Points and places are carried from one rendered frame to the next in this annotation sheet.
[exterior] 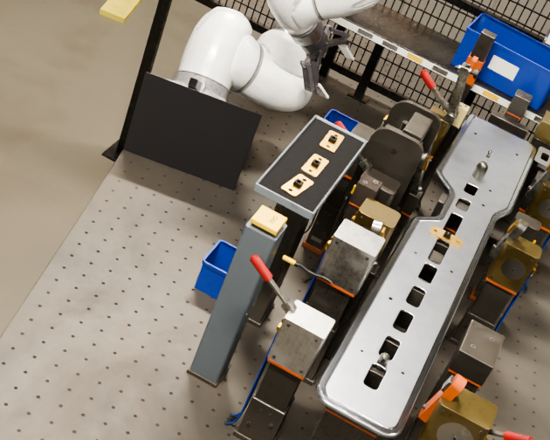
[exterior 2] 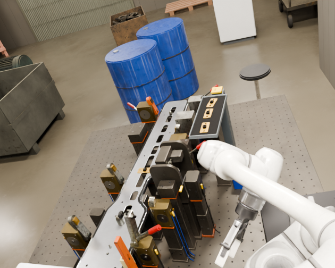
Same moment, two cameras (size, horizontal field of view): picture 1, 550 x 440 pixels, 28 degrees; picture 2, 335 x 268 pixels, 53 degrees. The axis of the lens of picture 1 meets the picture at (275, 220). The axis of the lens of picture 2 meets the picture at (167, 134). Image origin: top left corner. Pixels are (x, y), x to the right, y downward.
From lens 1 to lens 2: 3.54 m
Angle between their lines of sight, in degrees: 110
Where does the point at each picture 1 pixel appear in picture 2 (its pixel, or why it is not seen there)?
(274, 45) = (280, 244)
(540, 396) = not seen: hidden behind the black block
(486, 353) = (135, 126)
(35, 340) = (287, 131)
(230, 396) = not seen: hidden behind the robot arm
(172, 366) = (242, 147)
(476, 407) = (142, 105)
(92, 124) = not seen: outside the picture
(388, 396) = (168, 107)
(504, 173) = (102, 237)
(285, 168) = (218, 106)
